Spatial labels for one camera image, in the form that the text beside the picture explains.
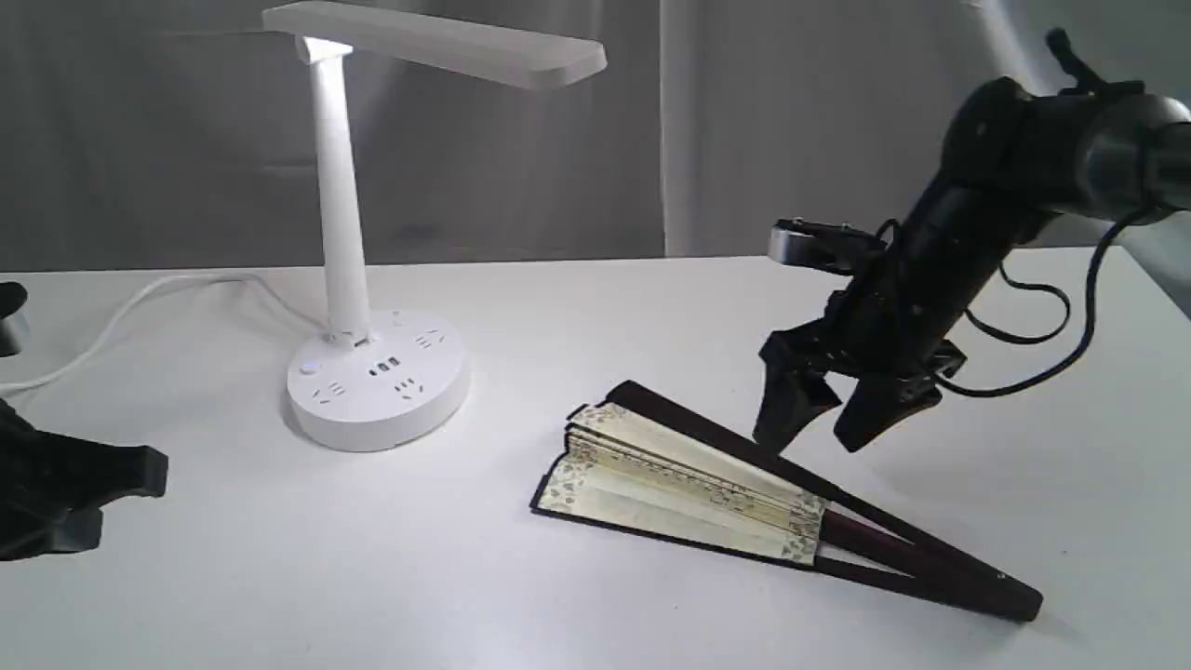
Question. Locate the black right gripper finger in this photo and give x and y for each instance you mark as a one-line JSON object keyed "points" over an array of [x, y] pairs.
{"points": [[881, 399], [795, 390]]}

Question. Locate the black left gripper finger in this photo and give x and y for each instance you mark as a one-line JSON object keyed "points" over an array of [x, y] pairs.
{"points": [[41, 469], [25, 536]]}

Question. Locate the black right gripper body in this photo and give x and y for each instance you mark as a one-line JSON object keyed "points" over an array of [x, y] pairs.
{"points": [[897, 312]]}

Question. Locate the folding paper fan maroon ribs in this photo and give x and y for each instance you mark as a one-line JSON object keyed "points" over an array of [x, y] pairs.
{"points": [[639, 463]]}

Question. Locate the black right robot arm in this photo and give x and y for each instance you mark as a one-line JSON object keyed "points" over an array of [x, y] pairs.
{"points": [[1011, 163]]}

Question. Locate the white desk lamp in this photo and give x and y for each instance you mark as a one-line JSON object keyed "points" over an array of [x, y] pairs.
{"points": [[372, 379]]}

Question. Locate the grey backdrop curtain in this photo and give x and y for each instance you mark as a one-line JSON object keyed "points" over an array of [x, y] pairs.
{"points": [[145, 135]]}

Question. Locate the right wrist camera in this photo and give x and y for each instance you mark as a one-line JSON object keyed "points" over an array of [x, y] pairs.
{"points": [[835, 249]]}

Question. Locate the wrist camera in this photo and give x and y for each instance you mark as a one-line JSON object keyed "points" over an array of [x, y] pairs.
{"points": [[835, 249], [14, 329]]}

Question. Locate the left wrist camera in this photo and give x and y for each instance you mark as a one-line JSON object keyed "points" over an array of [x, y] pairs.
{"points": [[14, 329]]}

